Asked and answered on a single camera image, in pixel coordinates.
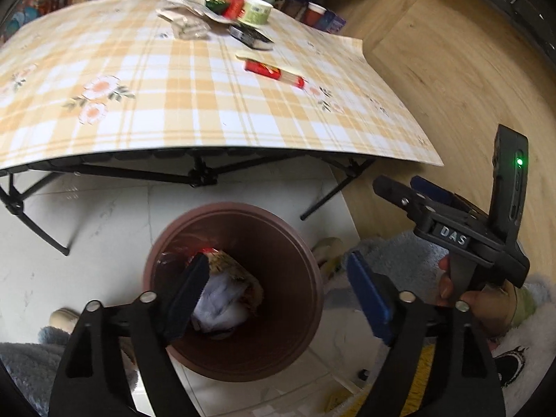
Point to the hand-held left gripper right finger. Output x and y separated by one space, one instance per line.
371 295

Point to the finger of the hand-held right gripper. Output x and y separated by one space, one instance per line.
399 197
434 191

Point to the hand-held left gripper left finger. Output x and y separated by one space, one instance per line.
184 299

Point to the white paper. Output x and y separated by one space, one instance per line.
221 304

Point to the red foil wrapper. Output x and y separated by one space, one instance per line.
210 251

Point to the brown snack bag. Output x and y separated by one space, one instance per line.
236 273

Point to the brown plastic waste bin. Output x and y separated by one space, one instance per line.
282 312

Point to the red printed packet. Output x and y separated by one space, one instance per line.
260 68

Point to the red long packet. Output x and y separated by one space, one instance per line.
247 55

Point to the black metal tin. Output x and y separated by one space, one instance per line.
249 34

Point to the white printed packet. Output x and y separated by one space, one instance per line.
182 6

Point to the person's right forearm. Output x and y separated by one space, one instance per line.
530 347

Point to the person's right hand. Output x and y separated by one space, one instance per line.
495 308

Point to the grey fleece robe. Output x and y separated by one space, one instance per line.
391 247

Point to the beige slipper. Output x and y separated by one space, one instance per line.
328 254
65 318

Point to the small purple box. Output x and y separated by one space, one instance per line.
334 21

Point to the red paper cup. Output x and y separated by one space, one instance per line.
316 16

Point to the yellow plaid floral tablecloth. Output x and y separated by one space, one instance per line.
195 95

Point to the green label paper cup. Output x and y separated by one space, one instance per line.
256 15

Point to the small red carton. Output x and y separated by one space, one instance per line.
234 6

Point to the green foil wrapper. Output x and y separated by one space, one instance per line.
216 5

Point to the black folding table frame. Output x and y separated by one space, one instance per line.
130 173

